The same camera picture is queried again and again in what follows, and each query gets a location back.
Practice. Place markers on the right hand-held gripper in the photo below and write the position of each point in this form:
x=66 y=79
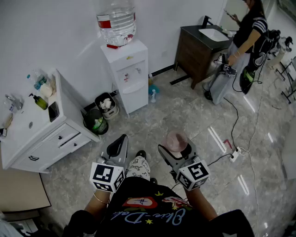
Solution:
x=193 y=174

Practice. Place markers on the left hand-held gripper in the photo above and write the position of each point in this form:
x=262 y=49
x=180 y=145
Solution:
x=105 y=174

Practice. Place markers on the pink cup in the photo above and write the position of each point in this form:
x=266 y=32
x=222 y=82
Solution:
x=174 y=141

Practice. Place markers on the white water dispenser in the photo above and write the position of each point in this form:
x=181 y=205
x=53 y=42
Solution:
x=130 y=69

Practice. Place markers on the person's right forearm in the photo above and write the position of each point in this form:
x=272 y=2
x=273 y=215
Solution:
x=201 y=206

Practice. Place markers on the person's left forearm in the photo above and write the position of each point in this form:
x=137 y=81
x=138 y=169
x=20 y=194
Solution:
x=97 y=206

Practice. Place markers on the large clear water jug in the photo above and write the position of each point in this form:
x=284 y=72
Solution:
x=116 y=20

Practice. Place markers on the person's black shoe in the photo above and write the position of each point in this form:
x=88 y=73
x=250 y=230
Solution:
x=141 y=154

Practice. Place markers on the person's patterned trouser leg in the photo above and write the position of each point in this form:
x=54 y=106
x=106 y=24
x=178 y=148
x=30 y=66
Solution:
x=138 y=167

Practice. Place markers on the black round trash bin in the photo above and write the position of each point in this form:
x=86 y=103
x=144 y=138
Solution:
x=95 y=122

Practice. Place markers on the white bin with tissues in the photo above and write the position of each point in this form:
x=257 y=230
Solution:
x=106 y=106

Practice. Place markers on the white power strip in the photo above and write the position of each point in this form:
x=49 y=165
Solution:
x=236 y=154

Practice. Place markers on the white spray bottle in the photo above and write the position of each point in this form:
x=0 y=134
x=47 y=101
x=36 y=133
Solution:
x=153 y=97

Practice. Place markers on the person's black printed shirt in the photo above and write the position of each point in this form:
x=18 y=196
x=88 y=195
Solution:
x=150 y=208

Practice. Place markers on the blue spray bottle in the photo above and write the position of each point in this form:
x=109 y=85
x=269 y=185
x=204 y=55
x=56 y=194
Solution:
x=153 y=89

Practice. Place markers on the yellow bottle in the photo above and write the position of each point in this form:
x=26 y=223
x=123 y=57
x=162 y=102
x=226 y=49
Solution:
x=150 y=79

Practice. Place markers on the black smartphone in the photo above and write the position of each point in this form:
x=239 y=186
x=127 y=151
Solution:
x=53 y=111

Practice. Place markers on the white vanity cabinet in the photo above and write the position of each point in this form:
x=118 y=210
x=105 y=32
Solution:
x=34 y=139

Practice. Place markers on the wooden comb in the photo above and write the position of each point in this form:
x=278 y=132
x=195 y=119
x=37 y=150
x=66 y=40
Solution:
x=54 y=84

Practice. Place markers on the green pump soap bottle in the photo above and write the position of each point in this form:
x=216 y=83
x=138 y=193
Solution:
x=40 y=101

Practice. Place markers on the white round jar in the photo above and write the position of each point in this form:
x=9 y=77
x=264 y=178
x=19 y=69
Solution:
x=46 y=90

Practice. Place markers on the dark wooden vanity cabinet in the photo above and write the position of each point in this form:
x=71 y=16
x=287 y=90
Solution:
x=192 y=53

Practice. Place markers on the clear bottle with blue cap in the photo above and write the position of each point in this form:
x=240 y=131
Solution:
x=38 y=81

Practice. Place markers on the brown wooden board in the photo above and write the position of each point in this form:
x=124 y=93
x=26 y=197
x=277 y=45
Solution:
x=20 y=192

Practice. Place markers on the chrome faucet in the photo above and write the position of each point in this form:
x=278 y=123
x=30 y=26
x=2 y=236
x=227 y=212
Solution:
x=16 y=103

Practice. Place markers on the beige brush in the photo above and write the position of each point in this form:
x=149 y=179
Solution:
x=8 y=120

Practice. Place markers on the black backpack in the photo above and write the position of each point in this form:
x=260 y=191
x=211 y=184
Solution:
x=254 y=62

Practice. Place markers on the white rectangular basin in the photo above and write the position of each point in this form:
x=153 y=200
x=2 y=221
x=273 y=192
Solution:
x=213 y=34

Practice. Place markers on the black metal rack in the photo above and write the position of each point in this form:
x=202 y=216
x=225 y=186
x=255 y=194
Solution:
x=287 y=78

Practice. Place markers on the black faucet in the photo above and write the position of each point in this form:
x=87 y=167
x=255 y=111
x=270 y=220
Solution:
x=205 y=22

